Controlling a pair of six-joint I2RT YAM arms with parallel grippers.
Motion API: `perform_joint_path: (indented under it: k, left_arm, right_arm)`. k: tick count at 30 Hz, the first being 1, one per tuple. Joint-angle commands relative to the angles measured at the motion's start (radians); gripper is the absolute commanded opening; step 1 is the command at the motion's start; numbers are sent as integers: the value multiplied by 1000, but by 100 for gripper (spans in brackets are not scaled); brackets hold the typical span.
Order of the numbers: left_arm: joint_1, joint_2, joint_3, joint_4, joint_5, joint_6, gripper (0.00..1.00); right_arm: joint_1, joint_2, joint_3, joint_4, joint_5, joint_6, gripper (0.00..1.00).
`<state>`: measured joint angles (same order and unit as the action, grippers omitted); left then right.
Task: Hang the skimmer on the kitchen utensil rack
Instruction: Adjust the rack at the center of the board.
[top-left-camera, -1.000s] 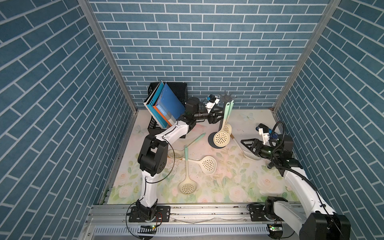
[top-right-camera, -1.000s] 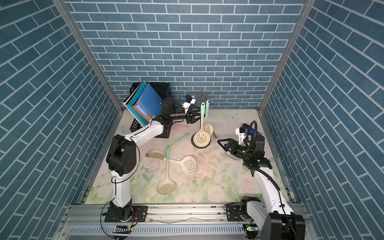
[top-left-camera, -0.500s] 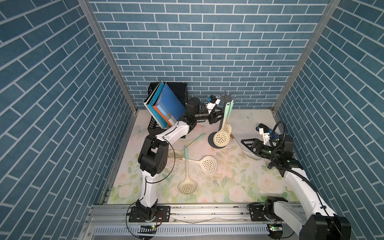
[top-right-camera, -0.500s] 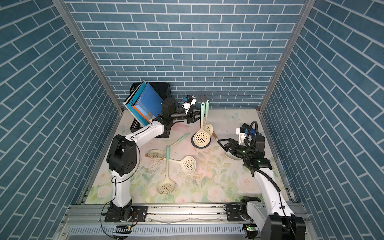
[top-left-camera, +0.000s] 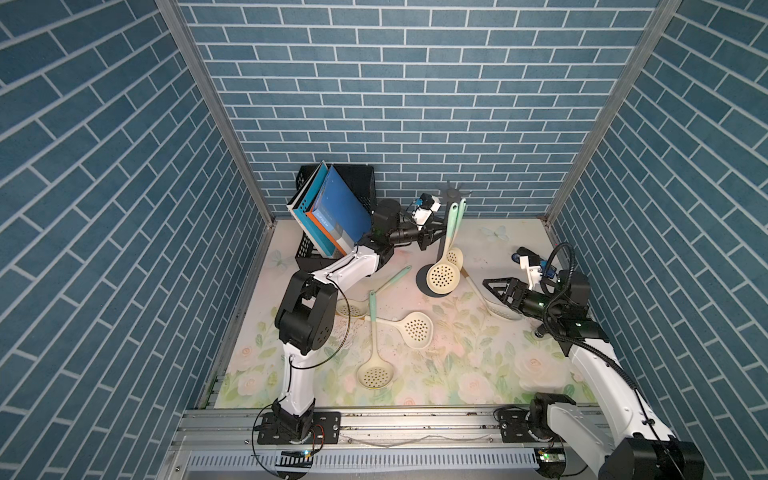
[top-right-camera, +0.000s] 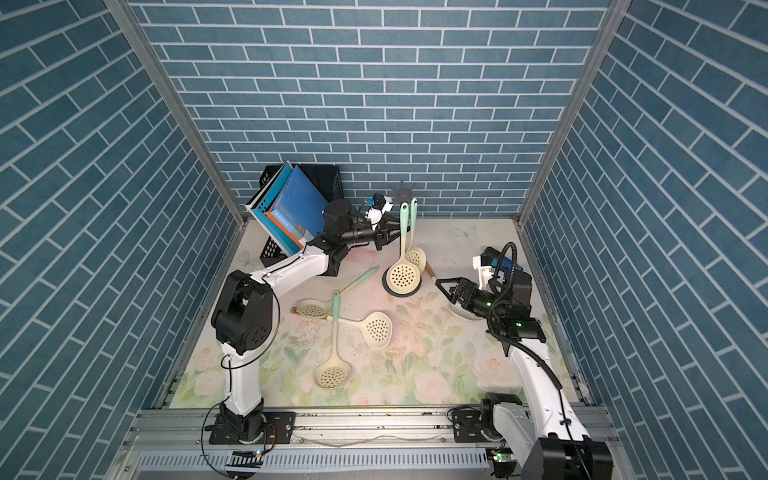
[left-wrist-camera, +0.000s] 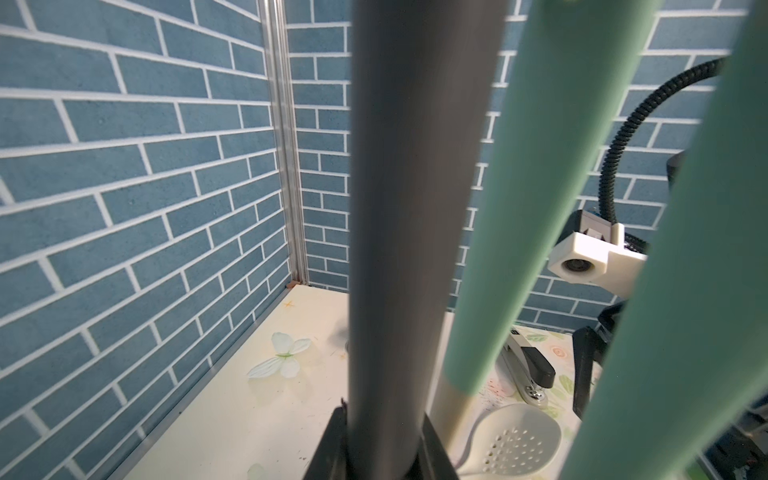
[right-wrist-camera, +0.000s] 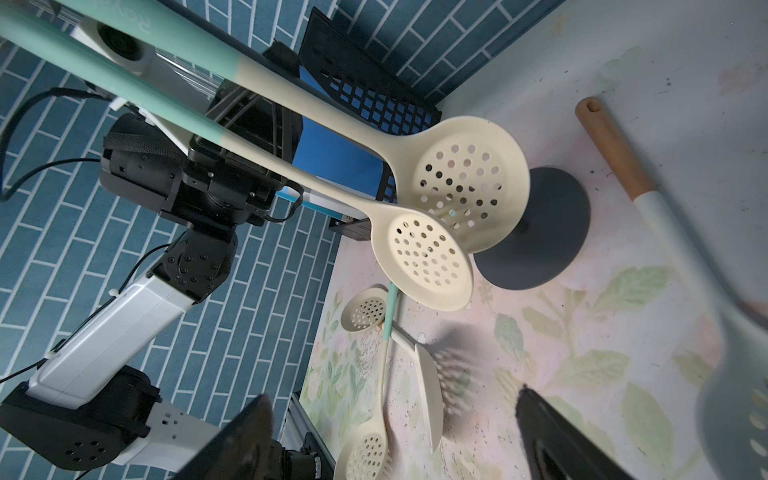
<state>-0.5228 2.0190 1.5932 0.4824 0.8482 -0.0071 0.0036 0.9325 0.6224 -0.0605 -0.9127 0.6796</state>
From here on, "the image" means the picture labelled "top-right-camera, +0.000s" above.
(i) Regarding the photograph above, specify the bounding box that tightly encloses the aluminium front rail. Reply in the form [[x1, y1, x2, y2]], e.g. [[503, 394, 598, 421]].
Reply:
[[107, 406, 494, 479]]

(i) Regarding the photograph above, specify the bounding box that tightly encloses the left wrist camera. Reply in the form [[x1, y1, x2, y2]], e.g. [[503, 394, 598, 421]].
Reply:
[[364, 193, 393, 225]]

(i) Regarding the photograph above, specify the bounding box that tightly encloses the wooden handled white spoon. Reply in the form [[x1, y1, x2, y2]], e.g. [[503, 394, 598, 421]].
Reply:
[[425, 264, 480, 321]]

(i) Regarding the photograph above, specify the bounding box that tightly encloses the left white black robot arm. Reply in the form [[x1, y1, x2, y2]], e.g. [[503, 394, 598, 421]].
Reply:
[[210, 194, 409, 445]]

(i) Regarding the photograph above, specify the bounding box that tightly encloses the blue book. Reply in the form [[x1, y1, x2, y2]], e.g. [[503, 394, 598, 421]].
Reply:
[[271, 167, 328, 244]]

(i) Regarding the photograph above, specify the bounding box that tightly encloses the wooden handled cream skimmer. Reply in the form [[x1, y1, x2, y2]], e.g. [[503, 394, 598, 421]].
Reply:
[[290, 306, 394, 350]]

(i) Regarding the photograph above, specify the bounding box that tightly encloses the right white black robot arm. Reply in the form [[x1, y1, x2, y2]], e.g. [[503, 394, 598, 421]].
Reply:
[[435, 266, 614, 479]]

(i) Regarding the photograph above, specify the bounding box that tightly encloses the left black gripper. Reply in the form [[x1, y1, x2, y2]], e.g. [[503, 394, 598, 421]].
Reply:
[[338, 217, 407, 254]]

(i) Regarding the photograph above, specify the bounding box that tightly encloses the black perforated file basket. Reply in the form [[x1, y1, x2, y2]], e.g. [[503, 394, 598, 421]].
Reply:
[[260, 164, 344, 267]]

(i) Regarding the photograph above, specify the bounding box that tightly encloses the blue black stapler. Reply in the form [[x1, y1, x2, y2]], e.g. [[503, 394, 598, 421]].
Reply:
[[481, 246, 517, 274]]

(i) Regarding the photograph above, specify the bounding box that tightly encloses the orange book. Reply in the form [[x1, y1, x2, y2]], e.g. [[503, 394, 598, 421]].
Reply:
[[266, 210, 304, 250]]

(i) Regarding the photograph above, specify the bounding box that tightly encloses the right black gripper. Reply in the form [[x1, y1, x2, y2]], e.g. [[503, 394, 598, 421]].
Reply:
[[438, 279, 507, 322]]

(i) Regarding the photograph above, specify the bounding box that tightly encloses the diagonal mint handled skimmer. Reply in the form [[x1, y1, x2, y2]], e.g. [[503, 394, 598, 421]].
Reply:
[[296, 265, 380, 319]]

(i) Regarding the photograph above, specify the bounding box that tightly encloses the vertical mint skimmer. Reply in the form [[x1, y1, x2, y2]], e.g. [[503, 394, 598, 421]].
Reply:
[[313, 290, 352, 389]]

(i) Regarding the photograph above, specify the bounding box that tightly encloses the dark grey utensil rack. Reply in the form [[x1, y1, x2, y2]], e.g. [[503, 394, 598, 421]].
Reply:
[[383, 182, 422, 297]]

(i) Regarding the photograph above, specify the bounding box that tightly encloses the teal notebook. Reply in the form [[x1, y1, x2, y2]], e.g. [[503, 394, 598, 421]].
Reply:
[[246, 163, 301, 256]]

